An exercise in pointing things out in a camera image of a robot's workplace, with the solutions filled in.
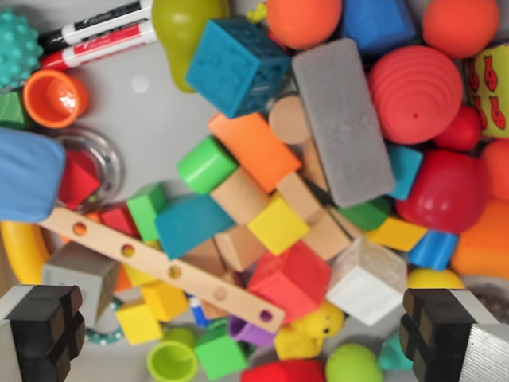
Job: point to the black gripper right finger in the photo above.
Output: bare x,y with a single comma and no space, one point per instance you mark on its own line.
441,338

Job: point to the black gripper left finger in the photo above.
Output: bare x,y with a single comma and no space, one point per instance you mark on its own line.
36,338

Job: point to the gray plastic bin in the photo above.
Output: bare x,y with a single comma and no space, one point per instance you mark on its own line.
151,107

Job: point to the teal rubber toy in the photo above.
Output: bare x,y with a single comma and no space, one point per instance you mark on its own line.
391,356

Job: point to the yellow ball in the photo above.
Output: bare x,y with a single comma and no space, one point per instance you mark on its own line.
435,280

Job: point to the blue plastic flared piece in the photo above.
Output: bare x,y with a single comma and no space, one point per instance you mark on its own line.
433,250

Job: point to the yellow toy banana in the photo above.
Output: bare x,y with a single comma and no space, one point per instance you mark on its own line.
20,250

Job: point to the light green ball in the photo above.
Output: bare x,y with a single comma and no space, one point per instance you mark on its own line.
352,364

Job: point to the large orange rubber toy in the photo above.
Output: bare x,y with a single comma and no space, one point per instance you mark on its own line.
485,246

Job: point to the yellow wooden cube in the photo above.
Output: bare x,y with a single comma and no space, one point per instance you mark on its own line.
139,324
278,224

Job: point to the yellow flat wooden block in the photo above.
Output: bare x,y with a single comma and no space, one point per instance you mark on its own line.
397,235

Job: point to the small orange wooden block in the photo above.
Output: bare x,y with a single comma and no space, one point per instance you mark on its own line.
92,217

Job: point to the yellow rubber duck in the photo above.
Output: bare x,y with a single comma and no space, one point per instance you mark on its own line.
306,334

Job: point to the light green plastic cup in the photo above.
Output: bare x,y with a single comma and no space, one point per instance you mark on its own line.
171,362

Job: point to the wooden strip with holes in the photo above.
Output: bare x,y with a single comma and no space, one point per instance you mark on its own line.
155,262

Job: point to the dark green wooden block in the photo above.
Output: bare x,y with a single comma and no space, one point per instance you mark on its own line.
367,215

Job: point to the dark red wooden block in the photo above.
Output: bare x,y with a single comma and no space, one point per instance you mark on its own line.
119,221

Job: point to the red toy apple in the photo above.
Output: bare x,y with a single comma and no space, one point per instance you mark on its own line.
445,191

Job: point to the natural wooden block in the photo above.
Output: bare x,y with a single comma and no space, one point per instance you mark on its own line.
238,248
326,236
298,197
316,167

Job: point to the red rounded toy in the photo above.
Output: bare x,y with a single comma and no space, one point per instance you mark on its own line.
282,372

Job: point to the red wooden cube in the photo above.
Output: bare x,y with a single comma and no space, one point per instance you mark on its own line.
79,181

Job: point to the blue cloth bean bag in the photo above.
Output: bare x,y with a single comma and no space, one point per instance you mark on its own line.
28,175

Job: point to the small blue white marker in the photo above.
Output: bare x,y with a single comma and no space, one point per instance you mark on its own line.
198,312

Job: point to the red embossed rubber cube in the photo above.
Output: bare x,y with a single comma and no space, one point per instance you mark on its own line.
288,278

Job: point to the bright green flat block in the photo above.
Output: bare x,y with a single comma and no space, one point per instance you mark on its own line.
145,211

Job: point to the small teal wooden block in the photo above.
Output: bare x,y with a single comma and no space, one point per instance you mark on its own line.
405,171

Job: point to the orange rounded toy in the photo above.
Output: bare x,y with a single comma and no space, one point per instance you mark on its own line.
497,169

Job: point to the bright green wooden cube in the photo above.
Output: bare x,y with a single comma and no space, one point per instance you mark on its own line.
220,354

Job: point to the small red ball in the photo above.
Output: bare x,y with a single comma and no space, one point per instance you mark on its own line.
459,131

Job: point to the dark green wooden cube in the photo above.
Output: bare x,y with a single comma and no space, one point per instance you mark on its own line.
12,111

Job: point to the gray foam block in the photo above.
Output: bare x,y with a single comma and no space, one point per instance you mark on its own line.
344,123

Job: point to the orange plastic cup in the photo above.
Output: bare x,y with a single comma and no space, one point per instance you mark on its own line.
55,99

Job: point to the bright green wooden cylinder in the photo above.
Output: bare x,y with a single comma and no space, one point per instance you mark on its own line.
207,163

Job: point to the red ribbed rubber dome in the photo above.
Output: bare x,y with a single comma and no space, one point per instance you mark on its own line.
415,93

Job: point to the yellow-green fish print cube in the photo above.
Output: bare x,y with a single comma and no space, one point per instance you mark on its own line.
493,85

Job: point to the orange wooden arch block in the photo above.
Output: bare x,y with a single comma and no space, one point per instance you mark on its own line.
254,149

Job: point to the teal bumpy rubber ball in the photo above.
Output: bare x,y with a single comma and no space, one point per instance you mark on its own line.
16,49

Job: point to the red dry erase marker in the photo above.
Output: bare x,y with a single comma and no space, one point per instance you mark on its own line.
107,45

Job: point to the orange smooth ball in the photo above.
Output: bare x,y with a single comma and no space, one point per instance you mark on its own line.
459,26
304,22

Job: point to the blue foam block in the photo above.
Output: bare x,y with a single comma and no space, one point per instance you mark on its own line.
378,24

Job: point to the black dry erase marker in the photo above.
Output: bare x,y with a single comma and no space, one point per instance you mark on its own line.
103,20

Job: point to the teal embossed rubber cube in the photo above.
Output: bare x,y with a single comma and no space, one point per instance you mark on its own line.
236,67

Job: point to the olive green toy pear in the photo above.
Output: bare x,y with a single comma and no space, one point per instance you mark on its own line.
179,28

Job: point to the small yellow-green rubber toy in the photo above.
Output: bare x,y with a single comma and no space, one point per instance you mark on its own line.
256,14

